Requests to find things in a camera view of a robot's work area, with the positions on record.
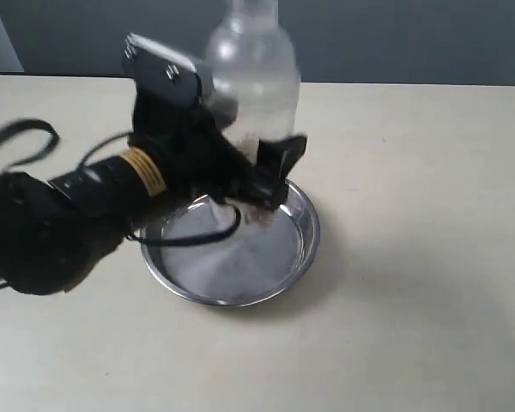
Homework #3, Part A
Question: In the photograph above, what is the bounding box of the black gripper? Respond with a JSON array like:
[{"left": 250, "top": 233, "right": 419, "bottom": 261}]
[{"left": 130, "top": 92, "right": 307, "bottom": 210}]

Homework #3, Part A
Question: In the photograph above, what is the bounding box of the clear plastic bottle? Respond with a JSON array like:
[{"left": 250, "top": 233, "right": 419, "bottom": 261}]
[{"left": 205, "top": 1, "right": 300, "bottom": 221}]

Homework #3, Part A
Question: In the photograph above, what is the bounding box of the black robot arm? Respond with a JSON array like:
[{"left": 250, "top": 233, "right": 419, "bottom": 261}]
[{"left": 0, "top": 89, "right": 307, "bottom": 296}]

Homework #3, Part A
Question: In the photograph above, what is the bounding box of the round steel dish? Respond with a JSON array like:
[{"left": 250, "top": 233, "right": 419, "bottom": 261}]
[{"left": 141, "top": 182, "right": 321, "bottom": 307}]

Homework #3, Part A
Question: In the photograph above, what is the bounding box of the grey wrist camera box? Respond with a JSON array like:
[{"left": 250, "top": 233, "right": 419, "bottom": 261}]
[{"left": 123, "top": 33, "right": 239, "bottom": 130}]

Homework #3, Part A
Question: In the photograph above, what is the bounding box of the black cable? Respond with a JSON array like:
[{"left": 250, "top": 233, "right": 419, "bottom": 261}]
[{"left": 0, "top": 118, "right": 244, "bottom": 295}]

